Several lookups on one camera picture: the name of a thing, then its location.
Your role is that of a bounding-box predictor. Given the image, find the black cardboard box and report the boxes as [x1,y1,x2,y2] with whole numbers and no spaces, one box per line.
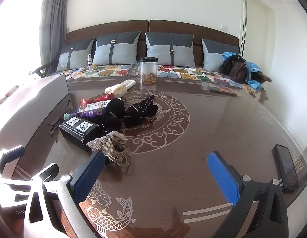
[59,116,99,152]

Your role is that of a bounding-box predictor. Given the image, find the silver mesh bow hairclip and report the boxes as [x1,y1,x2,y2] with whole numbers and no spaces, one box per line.
[86,131,127,156]

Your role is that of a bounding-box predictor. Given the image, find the purple toy wand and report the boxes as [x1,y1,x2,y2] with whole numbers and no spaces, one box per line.
[63,111,102,120]

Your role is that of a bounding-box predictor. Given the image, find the white blue ointment box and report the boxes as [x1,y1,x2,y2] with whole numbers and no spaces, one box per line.
[78,99,111,113]

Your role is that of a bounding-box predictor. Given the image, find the gold claw hairclip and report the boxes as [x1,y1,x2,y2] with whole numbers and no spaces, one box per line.
[108,143,130,168]

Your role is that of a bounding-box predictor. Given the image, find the black beaded velvet scrunchie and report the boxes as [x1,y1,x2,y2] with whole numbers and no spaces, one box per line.
[96,114,122,136]

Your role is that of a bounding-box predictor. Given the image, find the red candy packet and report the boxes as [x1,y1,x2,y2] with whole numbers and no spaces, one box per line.
[80,93,115,106]

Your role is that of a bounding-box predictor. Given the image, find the black trimmed velvet scrunchie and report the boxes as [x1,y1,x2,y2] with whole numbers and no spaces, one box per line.
[123,95,158,128]

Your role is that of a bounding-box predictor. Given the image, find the white storage box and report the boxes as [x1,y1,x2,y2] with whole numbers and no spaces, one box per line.
[0,73,70,144]

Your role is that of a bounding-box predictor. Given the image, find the eyeglasses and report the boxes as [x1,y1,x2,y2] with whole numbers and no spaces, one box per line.
[47,100,72,139]

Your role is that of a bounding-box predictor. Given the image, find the black smartphone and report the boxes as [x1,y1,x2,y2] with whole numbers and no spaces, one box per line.
[272,145,299,193]

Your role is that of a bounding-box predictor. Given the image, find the grey cushion far left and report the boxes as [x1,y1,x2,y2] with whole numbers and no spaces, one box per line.
[56,38,94,72]

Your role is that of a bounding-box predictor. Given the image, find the grey cushion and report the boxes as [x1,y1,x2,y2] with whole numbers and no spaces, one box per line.
[56,38,94,72]
[93,31,141,66]
[201,39,240,71]
[145,32,196,68]

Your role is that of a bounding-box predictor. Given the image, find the cream knitted sock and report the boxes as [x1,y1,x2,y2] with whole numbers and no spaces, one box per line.
[105,83,127,98]

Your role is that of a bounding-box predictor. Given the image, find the white spray bottle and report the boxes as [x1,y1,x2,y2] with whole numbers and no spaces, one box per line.
[87,54,93,70]

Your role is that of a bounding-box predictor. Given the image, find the white remote control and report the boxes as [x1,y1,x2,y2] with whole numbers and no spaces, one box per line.
[122,80,136,90]

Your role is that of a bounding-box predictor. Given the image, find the grey curtain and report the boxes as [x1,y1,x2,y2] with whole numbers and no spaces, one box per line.
[39,0,68,64]

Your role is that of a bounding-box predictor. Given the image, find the blue garment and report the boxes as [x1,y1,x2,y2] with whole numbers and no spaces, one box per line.
[222,52,262,91]

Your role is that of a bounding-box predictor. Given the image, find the dark handbag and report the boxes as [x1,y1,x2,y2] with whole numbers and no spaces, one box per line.
[219,55,248,83]

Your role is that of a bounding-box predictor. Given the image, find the clear plastic jar black lid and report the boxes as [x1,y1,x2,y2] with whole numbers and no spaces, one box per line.
[139,57,158,85]

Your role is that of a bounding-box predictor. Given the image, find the grey cushion far right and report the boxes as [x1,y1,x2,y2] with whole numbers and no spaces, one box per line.
[201,39,240,71]

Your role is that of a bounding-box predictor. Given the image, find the white door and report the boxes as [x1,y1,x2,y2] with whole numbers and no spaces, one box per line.
[242,0,276,72]

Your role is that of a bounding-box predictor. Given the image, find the brown sofa backrest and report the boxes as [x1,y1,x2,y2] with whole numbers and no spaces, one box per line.
[65,19,239,67]

